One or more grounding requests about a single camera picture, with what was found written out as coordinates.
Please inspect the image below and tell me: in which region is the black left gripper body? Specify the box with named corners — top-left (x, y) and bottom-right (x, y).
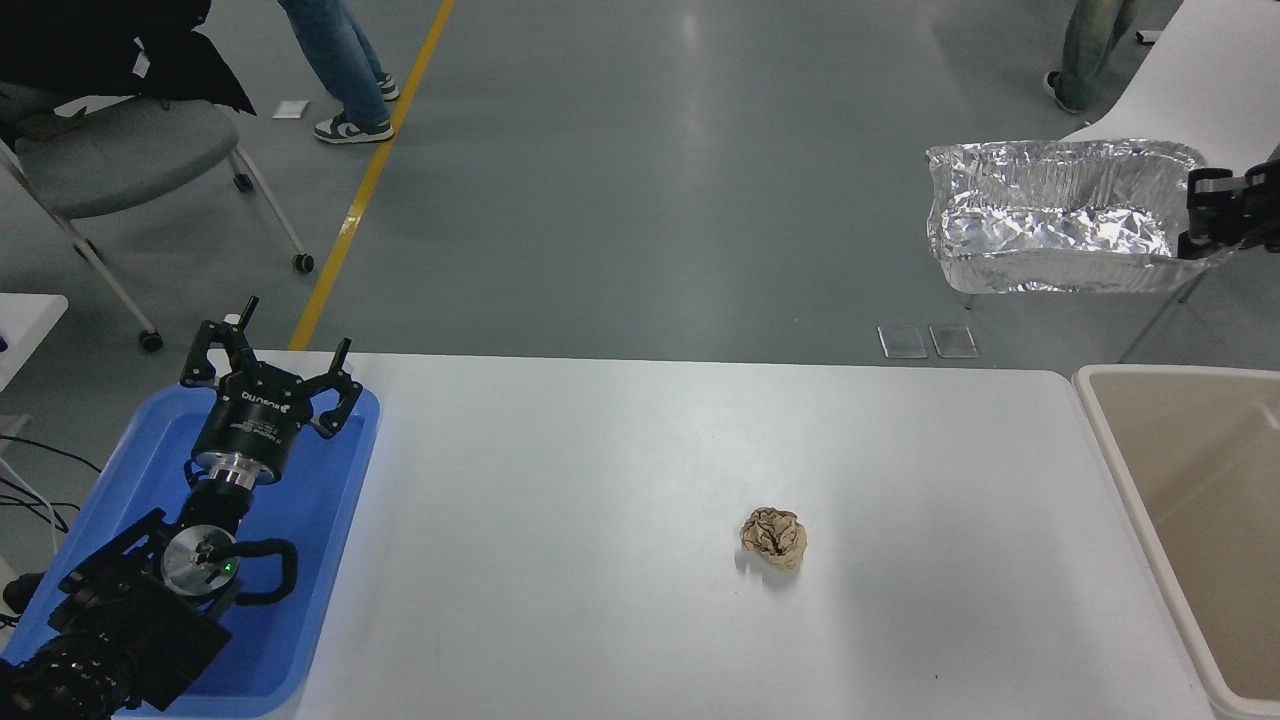
top-left (190, 366), bottom-right (315, 473)

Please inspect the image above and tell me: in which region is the silver foil tray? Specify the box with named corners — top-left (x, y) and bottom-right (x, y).
top-left (926, 138), bottom-right (1236, 296)

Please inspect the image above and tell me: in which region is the blue plastic tray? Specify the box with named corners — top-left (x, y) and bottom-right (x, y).
top-left (0, 385), bottom-right (381, 719)

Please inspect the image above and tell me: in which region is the white chair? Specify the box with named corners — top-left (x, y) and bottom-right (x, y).
top-left (963, 0), bottom-right (1280, 363)

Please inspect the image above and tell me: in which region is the person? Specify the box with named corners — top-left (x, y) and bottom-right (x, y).
top-left (1044, 0), bottom-right (1141, 114)
top-left (278, 0), bottom-right (401, 145)

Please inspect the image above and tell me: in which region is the small white side table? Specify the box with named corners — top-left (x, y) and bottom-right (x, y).
top-left (0, 293), bottom-right (69, 391)

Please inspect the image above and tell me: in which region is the grey wheeled chair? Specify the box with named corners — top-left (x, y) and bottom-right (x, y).
top-left (0, 80), bottom-right (316, 353)

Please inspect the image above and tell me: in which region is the large pale bin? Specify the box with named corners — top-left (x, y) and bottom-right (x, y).
top-left (1072, 365), bottom-right (1280, 720)

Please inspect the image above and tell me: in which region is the black jacket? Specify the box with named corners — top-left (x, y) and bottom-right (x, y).
top-left (0, 0), bottom-right (256, 126)

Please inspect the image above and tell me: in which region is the crumpled tan paper ball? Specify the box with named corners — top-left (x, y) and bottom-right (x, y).
top-left (740, 507), bottom-right (808, 571)

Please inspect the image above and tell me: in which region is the black cable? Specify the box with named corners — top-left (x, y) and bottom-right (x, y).
top-left (0, 436), bottom-right (102, 475)

